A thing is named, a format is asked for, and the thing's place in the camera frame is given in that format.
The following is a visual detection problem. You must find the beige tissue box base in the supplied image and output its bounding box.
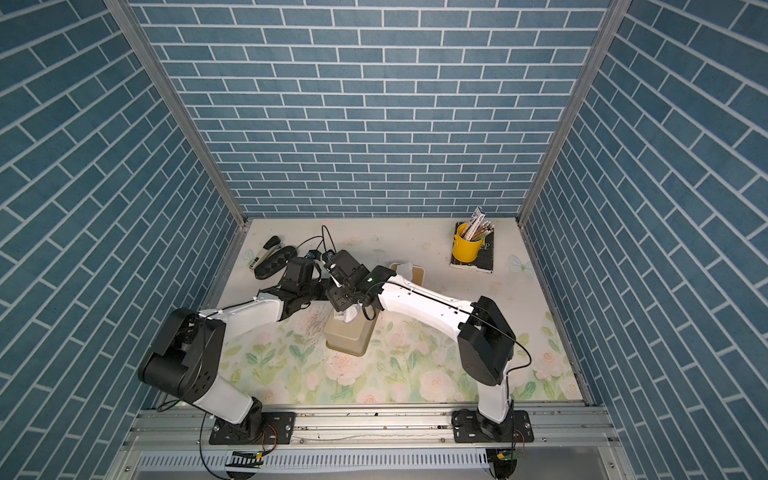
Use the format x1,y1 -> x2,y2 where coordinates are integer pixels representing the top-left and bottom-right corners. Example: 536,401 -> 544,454
324,309 -> 378,357

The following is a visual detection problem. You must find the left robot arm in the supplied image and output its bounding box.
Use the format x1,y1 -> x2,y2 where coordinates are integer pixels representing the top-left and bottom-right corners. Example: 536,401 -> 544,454
137,250 -> 328,444

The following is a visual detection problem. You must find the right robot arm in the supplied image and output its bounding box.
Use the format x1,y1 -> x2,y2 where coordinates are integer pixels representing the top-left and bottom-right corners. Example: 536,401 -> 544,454
321,250 -> 522,443

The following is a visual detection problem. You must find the blue white tissue pack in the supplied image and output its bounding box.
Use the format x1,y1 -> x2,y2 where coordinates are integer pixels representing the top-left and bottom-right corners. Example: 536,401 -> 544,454
395,262 -> 414,281

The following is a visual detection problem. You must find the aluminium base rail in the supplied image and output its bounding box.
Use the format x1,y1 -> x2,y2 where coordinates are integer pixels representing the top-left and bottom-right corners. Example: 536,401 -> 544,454
108,403 -> 633,479

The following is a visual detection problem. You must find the purple tissue paper pack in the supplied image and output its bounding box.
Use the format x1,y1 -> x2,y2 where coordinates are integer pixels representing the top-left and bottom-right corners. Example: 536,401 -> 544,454
343,304 -> 363,323

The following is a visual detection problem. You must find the black book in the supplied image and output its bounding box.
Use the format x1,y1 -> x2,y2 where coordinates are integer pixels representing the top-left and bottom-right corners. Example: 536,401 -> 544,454
450,233 -> 494,273

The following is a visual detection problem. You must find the black glasses case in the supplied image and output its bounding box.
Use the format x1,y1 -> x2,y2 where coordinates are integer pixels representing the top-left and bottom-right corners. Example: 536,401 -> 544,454
253,246 -> 297,280

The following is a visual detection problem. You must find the floral table mat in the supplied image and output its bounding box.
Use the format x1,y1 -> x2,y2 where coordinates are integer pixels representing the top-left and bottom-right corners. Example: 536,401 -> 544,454
219,218 -> 582,405

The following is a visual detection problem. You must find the beige black stapler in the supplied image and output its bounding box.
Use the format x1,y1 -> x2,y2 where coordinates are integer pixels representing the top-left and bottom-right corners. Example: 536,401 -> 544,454
249,235 -> 281,269

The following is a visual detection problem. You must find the white box wooden lid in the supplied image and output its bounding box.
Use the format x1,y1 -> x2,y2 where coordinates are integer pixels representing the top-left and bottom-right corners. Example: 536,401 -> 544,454
389,262 -> 426,287

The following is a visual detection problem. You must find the yellow pen cup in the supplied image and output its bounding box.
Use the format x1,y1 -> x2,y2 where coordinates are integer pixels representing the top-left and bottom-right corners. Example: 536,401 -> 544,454
452,222 -> 485,264

